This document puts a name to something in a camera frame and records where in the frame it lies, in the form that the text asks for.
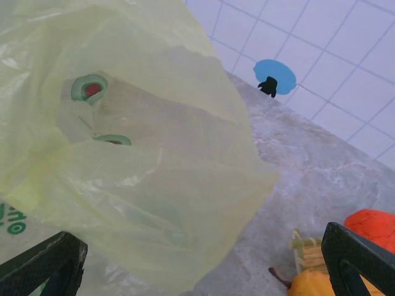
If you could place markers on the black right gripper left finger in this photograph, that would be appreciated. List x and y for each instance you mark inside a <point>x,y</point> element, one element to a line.
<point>31,269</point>

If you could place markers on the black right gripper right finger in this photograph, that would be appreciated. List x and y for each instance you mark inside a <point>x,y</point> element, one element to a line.
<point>339,246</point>

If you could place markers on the orange-red round fruit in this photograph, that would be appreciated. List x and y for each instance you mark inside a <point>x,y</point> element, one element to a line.
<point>376,225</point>

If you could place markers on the yellow-orange pear with stem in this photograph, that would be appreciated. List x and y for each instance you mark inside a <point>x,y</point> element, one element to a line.
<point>311,285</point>

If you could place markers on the yellow translucent plastic bag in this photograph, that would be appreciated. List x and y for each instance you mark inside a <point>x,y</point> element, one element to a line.
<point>139,169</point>

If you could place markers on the bamboo slat mat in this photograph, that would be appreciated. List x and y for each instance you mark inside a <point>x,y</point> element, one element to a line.
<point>308,253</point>

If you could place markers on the blue circle seal sticker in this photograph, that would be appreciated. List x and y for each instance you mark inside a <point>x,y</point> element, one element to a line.
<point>277,69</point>

